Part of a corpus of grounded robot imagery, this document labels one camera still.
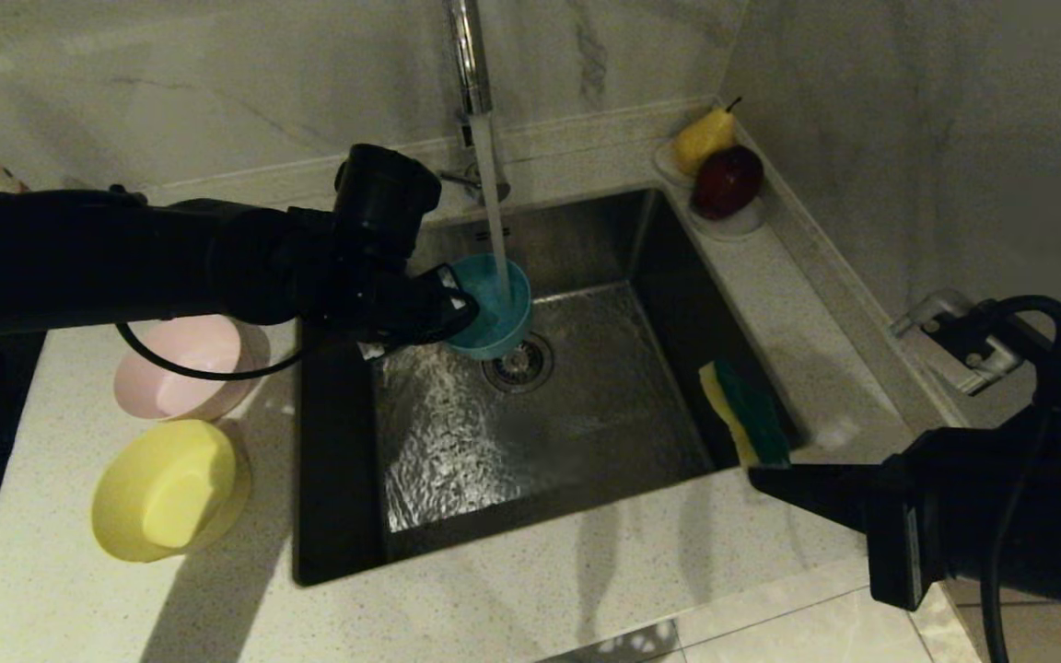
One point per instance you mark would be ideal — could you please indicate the chrome faucet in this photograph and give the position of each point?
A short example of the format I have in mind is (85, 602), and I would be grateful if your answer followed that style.
(468, 55)

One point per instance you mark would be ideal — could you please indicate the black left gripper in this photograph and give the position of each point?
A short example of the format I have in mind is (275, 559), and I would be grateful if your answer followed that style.
(383, 212)

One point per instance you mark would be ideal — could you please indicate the stainless steel sink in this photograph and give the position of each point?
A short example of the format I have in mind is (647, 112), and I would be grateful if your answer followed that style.
(586, 433)

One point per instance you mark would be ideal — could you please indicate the round metal drain strainer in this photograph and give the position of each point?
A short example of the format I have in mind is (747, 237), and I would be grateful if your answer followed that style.
(521, 373)

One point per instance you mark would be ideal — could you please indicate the small white dish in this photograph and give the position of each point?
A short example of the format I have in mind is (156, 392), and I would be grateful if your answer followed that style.
(664, 166)
(735, 228)

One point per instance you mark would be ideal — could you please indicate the yellow pear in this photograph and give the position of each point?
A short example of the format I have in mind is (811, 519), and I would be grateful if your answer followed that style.
(702, 143)

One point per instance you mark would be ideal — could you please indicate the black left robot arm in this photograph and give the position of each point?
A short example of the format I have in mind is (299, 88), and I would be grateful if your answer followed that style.
(79, 258)

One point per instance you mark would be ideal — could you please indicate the pink plastic bowl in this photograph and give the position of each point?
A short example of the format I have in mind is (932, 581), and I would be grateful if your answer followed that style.
(190, 391)

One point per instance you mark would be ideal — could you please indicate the yellow plastic bowl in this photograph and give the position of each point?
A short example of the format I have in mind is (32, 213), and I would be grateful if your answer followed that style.
(171, 488)

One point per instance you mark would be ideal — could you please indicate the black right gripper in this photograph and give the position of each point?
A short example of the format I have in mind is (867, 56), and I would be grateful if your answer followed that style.
(954, 516)

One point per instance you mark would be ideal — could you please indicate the blue plastic bowl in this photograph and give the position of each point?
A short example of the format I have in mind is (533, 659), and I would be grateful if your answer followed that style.
(498, 322)

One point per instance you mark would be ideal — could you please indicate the dark red apple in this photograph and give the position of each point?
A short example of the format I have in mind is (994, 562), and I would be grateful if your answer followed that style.
(728, 182)

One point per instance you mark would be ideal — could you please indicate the green yellow sponge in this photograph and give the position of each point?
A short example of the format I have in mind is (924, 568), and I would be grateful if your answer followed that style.
(752, 414)

